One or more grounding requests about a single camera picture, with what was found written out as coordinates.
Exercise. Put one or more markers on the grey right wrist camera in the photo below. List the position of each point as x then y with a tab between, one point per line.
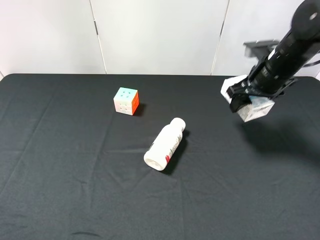
259	48

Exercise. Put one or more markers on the white blue carton box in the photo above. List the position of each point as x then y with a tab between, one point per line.
257	107

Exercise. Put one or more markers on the pastel puzzle cube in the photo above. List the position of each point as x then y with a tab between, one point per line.
126	101

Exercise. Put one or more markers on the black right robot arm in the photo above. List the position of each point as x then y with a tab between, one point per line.
279	61

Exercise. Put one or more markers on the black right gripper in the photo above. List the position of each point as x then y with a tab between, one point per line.
265	80

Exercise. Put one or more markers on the black tablecloth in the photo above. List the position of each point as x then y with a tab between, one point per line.
72	168

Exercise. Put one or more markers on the white plastic bottle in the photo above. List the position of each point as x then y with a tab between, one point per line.
165	144

